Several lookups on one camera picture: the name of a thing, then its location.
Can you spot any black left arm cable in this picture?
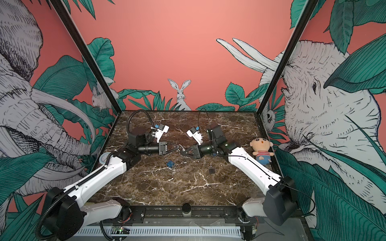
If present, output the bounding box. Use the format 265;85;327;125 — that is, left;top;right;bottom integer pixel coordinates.
126;109;155;136

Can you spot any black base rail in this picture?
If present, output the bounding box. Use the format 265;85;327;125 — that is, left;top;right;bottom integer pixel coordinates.
105;205;259;226

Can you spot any white ventilated strip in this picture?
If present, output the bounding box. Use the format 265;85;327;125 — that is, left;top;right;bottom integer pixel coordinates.
72;225;242;238

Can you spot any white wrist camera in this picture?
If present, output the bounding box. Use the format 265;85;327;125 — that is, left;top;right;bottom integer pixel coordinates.
187;127;204;145
152;124;169;143

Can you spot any black knob on rail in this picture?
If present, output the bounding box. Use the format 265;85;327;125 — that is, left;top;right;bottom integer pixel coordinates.
182;203;192;217

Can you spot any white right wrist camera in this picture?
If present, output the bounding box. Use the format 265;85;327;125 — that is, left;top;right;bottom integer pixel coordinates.
187;127;204;145

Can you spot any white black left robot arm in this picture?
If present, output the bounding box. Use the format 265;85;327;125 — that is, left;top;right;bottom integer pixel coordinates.
35;124;179;241

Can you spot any black corner frame post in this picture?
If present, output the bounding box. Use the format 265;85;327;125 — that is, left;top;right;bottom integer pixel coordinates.
50;0;122;114
256;0;320;115

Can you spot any green circuit board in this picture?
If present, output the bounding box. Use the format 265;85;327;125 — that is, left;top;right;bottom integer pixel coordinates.
111;227;131;236

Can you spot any plush doll striped shirt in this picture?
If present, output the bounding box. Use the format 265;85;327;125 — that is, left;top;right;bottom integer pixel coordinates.
250;138;274;165

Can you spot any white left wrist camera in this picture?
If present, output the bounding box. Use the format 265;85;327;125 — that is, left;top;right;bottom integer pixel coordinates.
152;124;169;143

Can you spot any thin black right cable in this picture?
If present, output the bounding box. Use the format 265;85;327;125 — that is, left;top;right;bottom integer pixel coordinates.
197;108;212;130

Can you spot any black left corner frame post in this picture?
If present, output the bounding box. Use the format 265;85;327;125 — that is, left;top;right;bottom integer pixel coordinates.
50;0;122;114

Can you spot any blue padlock with keys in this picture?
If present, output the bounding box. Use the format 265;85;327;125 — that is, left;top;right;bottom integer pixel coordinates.
166;161;175;169

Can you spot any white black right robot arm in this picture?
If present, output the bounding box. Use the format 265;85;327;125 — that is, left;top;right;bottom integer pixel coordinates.
180;124;298;226

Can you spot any small teal alarm clock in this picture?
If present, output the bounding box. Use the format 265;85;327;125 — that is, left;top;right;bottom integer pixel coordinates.
99;152;110;165

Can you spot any black right corner frame post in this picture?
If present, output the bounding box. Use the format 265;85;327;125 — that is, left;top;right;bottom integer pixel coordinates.
256;0;320;115

